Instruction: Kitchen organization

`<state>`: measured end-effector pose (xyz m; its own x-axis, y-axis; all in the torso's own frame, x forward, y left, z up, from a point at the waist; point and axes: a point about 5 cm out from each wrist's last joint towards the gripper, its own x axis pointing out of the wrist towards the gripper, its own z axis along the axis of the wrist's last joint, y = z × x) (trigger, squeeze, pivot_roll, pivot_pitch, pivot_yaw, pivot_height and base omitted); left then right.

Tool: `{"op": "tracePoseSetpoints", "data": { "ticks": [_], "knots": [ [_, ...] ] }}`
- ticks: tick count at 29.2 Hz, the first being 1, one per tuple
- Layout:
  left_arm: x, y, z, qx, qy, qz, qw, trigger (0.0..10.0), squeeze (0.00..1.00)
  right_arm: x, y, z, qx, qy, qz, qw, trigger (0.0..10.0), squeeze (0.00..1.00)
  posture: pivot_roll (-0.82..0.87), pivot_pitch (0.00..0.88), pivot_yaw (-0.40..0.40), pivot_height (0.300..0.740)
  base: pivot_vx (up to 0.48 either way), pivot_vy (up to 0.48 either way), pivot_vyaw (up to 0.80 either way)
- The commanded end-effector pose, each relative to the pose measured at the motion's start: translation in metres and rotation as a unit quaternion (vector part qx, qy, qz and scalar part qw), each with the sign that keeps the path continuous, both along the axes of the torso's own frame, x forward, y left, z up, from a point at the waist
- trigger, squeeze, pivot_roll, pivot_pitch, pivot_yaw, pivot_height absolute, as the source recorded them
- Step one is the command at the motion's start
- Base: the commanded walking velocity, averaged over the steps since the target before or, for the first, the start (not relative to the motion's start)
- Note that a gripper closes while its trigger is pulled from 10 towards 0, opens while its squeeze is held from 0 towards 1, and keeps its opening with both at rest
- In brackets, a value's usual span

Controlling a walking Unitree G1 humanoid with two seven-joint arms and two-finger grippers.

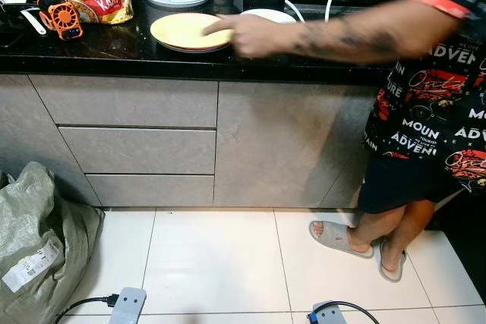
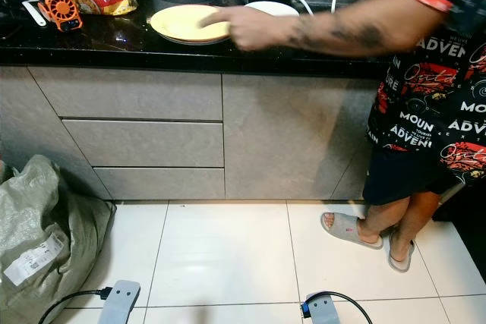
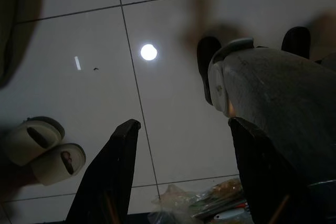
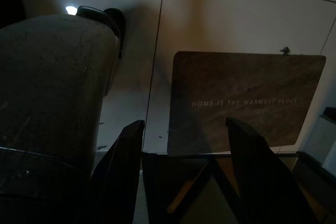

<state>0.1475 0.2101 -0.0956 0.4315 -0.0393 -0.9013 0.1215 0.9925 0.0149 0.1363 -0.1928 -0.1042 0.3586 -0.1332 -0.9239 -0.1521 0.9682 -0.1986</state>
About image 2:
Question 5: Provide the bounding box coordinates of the person in printed shirt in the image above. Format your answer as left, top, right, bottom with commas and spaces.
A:
361, 0, 486, 273

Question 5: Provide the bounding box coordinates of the white handled utensil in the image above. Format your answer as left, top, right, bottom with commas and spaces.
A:
21, 0, 49, 27

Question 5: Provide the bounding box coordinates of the green woven sack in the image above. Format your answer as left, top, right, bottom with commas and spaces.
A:
0, 155, 117, 324

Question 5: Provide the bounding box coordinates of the person's left hand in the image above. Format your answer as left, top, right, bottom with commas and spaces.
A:
200, 5, 293, 53

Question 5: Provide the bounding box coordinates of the grey drawer front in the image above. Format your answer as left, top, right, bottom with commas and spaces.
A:
93, 166, 226, 201
27, 66, 225, 121
61, 118, 225, 168

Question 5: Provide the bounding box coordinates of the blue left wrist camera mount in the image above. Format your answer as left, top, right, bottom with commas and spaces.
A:
97, 279, 142, 324

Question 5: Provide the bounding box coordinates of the orange handheld fan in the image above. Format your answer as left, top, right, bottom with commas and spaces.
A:
35, 0, 84, 33

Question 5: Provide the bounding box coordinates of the grey corner cabinet panel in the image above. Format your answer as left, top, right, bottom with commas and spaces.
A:
0, 66, 111, 200

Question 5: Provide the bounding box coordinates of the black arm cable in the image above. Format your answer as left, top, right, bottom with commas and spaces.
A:
38, 286, 115, 324
308, 291, 374, 324

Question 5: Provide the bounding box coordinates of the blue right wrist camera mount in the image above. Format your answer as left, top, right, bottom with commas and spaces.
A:
300, 292, 341, 324

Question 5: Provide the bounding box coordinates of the grey slipper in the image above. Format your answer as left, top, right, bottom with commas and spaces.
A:
320, 212, 384, 250
387, 233, 416, 273

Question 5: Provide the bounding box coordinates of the white bowl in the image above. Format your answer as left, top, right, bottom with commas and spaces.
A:
243, 1, 301, 17

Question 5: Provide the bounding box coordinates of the white shipping label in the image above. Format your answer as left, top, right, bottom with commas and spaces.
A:
4, 233, 65, 287

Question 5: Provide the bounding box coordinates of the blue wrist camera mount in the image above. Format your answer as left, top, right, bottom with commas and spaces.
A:
97, 279, 142, 324
300, 292, 341, 324

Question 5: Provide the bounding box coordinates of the short white hose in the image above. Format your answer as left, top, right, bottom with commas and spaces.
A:
292, 0, 314, 15

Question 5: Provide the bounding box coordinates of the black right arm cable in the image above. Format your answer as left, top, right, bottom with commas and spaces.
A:
308, 291, 374, 324

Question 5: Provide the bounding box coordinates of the yellow plate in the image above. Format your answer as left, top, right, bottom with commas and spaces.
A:
150, 4, 232, 46

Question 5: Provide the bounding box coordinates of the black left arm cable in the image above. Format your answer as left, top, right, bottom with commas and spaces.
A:
38, 286, 115, 324

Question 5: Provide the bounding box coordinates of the grey cabinet door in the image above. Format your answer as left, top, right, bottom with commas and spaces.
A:
222, 74, 380, 202

